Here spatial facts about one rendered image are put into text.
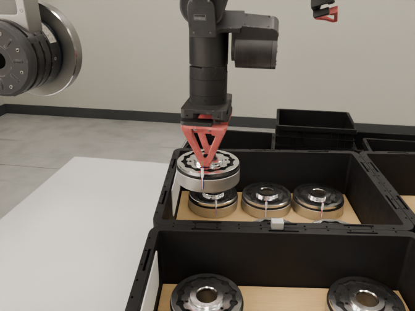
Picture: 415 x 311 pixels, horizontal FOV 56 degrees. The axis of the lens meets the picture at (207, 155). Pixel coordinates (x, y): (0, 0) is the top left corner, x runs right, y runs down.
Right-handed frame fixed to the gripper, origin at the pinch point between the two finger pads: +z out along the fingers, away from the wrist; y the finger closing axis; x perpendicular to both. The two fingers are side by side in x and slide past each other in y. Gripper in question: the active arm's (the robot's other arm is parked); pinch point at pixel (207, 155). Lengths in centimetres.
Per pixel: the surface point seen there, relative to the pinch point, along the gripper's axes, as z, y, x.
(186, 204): 17.9, 13.8, 6.6
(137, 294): 8.4, -23.2, 4.7
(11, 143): 100, 223, 203
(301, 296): 18.0, -9.7, -16.1
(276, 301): 18.1, -11.3, -12.4
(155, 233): 8.2, -11.1, 5.8
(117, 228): 30.9, 21.2, 26.0
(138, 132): 98, 266, 104
